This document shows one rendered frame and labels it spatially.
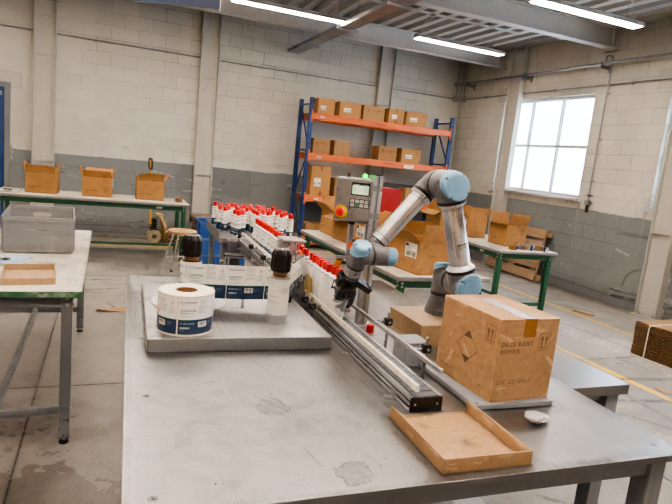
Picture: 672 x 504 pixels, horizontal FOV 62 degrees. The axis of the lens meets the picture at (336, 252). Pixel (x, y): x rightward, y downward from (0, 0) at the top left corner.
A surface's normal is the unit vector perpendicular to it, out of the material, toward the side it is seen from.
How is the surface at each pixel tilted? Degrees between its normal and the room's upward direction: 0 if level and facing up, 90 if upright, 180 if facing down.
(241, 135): 90
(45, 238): 90
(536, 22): 90
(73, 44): 90
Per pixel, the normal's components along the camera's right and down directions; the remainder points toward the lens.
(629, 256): -0.92, -0.04
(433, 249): 0.45, 0.22
